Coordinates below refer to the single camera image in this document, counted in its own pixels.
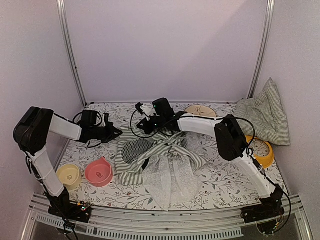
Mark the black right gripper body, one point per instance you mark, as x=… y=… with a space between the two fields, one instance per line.
x=150 y=128

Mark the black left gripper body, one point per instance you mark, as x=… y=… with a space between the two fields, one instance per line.
x=105 y=135

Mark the green striped pet tent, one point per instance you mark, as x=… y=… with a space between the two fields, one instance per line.
x=164 y=165

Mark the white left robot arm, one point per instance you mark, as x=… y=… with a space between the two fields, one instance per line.
x=31 y=135

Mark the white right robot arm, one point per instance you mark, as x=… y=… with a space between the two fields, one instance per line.
x=231 y=142

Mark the pink pet bowl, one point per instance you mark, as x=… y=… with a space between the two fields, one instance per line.
x=99 y=173

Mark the cream pet bowl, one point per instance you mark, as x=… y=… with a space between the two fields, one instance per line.
x=70 y=176

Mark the yellow double pet bowl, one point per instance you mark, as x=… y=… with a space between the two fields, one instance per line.
x=262 y=151

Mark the round wooden floral plate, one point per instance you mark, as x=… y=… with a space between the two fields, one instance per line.
x=201 y=110

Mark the green checked cushion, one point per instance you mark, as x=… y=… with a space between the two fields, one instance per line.
x=264 y=117

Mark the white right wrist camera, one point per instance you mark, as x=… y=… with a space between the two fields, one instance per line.
x=143 y=109

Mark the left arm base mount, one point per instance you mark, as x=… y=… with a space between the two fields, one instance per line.
x=70 y=210

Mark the front aluminium rail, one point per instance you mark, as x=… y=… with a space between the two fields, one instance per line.
x=107 y=223

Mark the aluminium frame post right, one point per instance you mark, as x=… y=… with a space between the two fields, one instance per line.
x=268 y=19

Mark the aluminium frame post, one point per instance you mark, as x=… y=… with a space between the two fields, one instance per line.
x=62 y=13
x=268 y=19

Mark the aluminium frame post left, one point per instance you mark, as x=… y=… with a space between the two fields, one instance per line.
x=62 y=13

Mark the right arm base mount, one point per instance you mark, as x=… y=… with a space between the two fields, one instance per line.
x=261 y=212

